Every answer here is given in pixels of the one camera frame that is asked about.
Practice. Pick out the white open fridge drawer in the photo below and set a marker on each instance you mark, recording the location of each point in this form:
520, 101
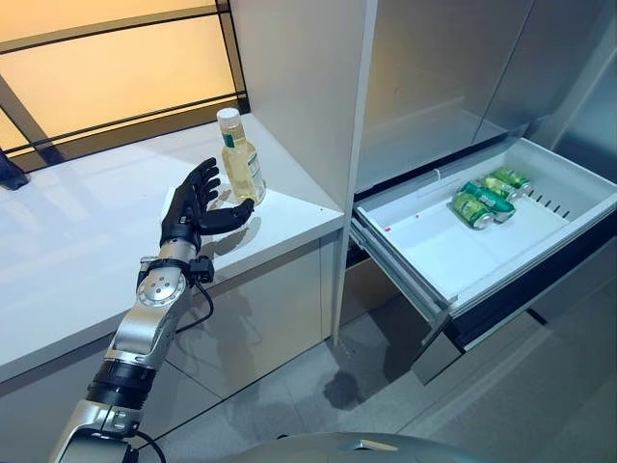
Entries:
434, 241

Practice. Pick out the tall white cabinet panel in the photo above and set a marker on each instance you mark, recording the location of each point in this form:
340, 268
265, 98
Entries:
299, 72

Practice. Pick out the teal label drink can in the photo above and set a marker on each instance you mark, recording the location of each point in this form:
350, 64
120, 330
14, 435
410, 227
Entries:
487, 195

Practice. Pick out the stainless steel lower fridge drawer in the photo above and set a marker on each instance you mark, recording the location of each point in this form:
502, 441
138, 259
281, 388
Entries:
438, 359

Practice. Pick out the black framed lit window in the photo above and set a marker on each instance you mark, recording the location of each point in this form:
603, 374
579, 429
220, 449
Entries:
111, 72

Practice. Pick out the grey robot torso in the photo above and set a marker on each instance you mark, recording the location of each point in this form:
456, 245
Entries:
366, 451

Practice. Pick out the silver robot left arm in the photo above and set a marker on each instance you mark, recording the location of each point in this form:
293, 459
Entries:
154, 294

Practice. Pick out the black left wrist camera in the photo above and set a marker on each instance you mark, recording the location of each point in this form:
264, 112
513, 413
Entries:
202, 270

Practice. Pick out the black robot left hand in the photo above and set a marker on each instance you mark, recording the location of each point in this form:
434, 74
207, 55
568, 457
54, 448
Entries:
190, 212

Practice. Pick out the yellow drink bottle white cap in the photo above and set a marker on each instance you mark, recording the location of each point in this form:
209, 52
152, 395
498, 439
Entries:
243, 169

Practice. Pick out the green drink can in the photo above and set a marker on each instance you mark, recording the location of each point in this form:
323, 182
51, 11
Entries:
470, 208
499, 185
513, 177

